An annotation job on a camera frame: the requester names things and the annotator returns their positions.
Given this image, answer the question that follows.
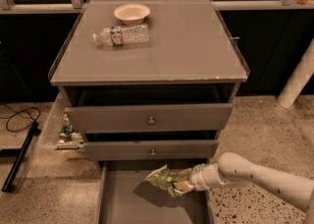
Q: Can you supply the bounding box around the grey middle drawer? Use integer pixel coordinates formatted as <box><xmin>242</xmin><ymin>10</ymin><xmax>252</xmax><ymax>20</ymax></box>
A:
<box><xmin>84</xmin><ymin>140</ymin><xmax>219</xmax><ymax>161</ymax></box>

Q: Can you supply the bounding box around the white paper bowl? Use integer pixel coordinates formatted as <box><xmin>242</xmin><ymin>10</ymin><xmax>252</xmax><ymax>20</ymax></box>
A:
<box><xmin>114</xmin><ymin>3</ymin><xmax>150</xmax><ymax>26</ymax></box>

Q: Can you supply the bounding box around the grey drawer cabinet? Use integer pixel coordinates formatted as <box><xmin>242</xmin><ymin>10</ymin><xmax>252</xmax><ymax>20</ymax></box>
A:
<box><xmin>49</xmin><ymin>0</ymin><xmax>249</xmax><ymax>149</ymax></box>

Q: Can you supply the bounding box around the black cable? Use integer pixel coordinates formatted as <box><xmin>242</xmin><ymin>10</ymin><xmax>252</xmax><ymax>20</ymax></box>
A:
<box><xmin>0</xmin><ymin>103</ymin><xmax>42</xmax><ymax>134</ymax></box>

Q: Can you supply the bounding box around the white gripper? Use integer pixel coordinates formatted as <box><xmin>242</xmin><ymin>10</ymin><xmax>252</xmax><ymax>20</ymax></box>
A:
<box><xmin>173</xmin><ymin>163</ymin><xmax>220</xmax><ymax>193</ymax></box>

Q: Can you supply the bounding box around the grey top drawer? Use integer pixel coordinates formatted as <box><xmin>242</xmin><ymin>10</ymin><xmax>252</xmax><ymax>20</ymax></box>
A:
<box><xmin>65</xmin><ymin>103</ymin><xmax>233</xmax><ymax>134</ymax></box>

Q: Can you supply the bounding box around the grey drawer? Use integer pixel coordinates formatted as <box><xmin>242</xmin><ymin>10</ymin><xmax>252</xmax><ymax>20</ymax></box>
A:
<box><xmin>84</xmin><ymin>140</ymin><xmax>219</xmax><ymax>161</ymax></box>
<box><xmin>96</xmin><ymin>160</ymin><xmax>214</xmax><ymax>224</ymax></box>
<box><xmin>65</xmin><ymin>103</ymin><xmax>233</xmax><ymax>134</ymax></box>

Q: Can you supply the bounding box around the green jalapeno chip bag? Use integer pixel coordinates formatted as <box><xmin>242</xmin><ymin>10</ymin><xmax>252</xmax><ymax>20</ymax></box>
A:
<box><xmin>145</xmin><ymin>165</ymin><xmax>189</xmax><ymax>197</ymax></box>

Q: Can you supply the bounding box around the white cylindrical post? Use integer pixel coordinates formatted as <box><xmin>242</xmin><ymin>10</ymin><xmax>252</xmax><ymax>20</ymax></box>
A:
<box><xmin>278</xmin><ymin>38</ymin><xmax>314</xmax><ymax>108</ymax></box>

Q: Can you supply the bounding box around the clear plastic storage bin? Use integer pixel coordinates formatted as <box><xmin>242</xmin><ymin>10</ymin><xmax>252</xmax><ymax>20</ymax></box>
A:
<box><xmin>38</xmin><ymin>94</ymin><xmax>83</xmax><ymax>151</ymax></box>

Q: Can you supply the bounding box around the grey bottom drawer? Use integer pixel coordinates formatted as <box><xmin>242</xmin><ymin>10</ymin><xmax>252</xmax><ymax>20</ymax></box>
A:
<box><xmin>96</xmin><ymin>160</ymin><xmax>214</xmax><ymax>224</ymax></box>

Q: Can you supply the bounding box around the clear plastic water bottle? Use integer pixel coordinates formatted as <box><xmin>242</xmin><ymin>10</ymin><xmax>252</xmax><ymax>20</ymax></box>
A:
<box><xmin>92</xmin><ymin>24</ymin><xmax>149</xmax><ymax>46</ymax></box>

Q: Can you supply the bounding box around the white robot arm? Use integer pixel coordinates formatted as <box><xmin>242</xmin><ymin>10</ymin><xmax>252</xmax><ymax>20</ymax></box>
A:
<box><xmin>173</xmin><ymin>152</ymin><xmax>314</xmax><ymax>224</ymax></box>

